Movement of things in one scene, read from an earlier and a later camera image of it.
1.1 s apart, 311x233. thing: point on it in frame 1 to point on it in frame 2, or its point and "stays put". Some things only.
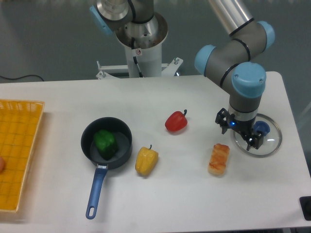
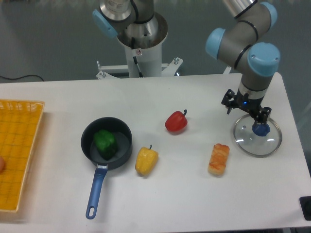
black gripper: (244, 128) to (250, 105)
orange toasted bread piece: (217, 164) stays put
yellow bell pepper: (146, 160) stays put
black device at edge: (305, 202) stays put
